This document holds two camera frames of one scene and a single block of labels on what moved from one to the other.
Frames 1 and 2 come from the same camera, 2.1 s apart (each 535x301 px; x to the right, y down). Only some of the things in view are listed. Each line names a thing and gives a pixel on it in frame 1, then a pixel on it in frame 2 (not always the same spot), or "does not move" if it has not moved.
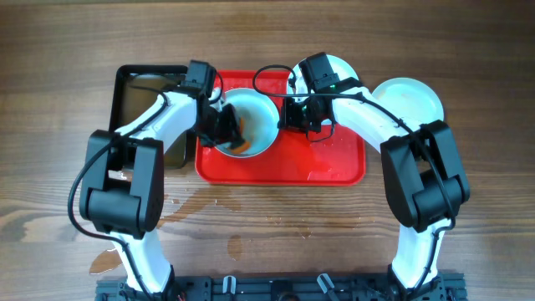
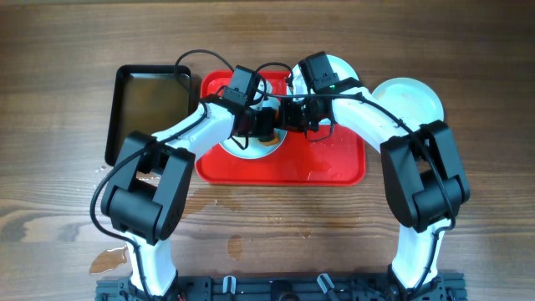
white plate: [341, 68] does not move
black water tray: [135, 89] does not move
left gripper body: [217, 126] → [258, 124]
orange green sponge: [247, 144] → [276, 139]
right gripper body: [300, 115] does not move
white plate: [411, 100] does not move
